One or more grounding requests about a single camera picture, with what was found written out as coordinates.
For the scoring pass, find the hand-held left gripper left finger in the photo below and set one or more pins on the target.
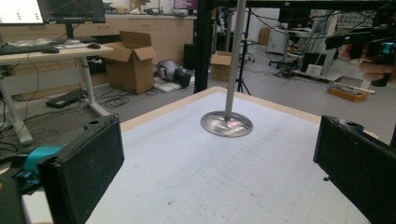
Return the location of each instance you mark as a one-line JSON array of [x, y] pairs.
[[82, 168]]

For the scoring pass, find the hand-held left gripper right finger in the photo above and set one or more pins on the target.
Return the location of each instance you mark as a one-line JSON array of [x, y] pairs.
[[358, 161]]

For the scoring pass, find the black tower case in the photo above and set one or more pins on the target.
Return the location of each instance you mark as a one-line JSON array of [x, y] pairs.
[[189, 56]]

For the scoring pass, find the black computer mouse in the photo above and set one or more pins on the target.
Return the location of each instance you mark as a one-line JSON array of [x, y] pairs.
[[94, 45]]

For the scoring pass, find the silver metal stand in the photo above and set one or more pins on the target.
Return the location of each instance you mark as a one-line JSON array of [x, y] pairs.
[[227, 124]]

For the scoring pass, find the black tripod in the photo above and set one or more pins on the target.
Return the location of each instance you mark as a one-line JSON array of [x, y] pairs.
[[244, 56]]

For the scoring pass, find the white flat board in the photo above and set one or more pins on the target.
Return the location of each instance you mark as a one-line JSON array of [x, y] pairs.
[[168, 86]]

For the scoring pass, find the yellow tray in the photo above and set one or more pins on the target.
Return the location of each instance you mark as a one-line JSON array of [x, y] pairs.
[[347, 92]]

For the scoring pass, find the large open cardboard box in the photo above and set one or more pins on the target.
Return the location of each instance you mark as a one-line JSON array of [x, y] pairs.
[[130, 70]]

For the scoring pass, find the silver and black bag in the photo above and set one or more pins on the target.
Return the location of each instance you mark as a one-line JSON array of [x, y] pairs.
[[172, 72]]

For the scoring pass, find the black keyboard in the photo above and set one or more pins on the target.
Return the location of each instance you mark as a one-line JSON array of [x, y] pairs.
[[26, 49]]

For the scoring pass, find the black metal frame post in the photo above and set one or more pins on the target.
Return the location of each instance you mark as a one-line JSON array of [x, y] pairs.
[[204, 46]]

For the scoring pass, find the wooden desk with white legs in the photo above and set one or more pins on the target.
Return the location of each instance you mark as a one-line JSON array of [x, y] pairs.
[[46, 56]]

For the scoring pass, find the monitor with white screen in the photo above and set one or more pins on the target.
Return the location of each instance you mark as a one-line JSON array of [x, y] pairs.
[[20, 11]]

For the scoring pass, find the small cardboard box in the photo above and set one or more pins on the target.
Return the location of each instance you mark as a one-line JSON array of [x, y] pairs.
[[220, 67]]

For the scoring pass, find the black flat box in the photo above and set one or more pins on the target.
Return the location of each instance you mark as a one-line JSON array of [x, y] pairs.
[[63, 99]]

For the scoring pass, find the black monitor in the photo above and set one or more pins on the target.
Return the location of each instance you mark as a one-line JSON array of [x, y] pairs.
[[73, 11]]

